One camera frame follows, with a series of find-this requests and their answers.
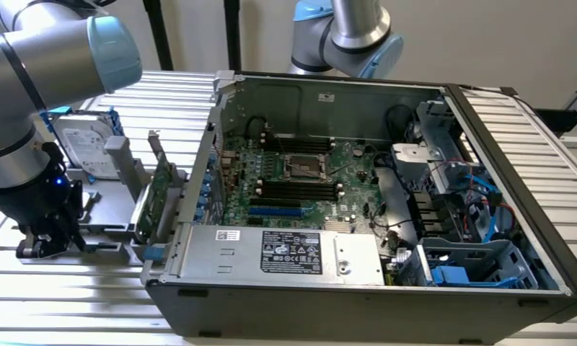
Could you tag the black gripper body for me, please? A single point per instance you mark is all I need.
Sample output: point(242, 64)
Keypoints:
point(26, 205)

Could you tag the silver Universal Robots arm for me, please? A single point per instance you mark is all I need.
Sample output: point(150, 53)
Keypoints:
point(43, 54)

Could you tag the blue expansion slot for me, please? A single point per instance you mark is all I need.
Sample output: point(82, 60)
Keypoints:
point(275, 212)

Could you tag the black expansion slot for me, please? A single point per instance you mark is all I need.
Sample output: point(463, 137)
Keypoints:
point(274, 203)

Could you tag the black RAM slot bank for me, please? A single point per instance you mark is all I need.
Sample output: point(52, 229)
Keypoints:
point(298, 143)
point(299, 188)

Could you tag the blue case latch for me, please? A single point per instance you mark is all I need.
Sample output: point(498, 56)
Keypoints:
point(155, 252)

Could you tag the silver hard disk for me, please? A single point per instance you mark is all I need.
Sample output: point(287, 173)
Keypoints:
point(87, 147)

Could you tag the green graphics card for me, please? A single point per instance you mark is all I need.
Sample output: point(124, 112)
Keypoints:
point(156, 194)

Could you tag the grey parts rack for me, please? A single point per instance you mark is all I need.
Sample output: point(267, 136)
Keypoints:
point(120, 162)

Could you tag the blue disk caddy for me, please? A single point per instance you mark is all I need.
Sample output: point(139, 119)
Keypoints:
point(114, 120)

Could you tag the silver power supply unit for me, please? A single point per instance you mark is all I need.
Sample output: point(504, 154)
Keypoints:
point(250, 257)

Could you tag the metal CPU socket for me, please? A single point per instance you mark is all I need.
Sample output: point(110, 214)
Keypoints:
point(302, 166)

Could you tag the black stand pole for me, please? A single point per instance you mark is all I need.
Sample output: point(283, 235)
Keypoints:
point(232, 32)
point(160, 32)

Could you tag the silver chipset heat sink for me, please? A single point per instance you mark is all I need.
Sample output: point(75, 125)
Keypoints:
point(339, 226)

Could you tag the green motherboard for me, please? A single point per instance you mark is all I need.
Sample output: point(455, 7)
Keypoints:
point(351, 169)

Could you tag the open black PC case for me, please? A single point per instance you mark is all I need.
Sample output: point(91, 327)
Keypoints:
point(347, 310)

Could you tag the black fan shroud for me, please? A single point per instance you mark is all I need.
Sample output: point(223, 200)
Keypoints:
point(431, 216)

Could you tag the metal drive cage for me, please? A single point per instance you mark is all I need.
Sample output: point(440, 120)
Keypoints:
point(431, 151)

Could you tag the blue-grey disk bay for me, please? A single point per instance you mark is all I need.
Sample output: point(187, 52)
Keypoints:
point(482, 252)

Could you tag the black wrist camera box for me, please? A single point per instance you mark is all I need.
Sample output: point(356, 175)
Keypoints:
point(54, 160)

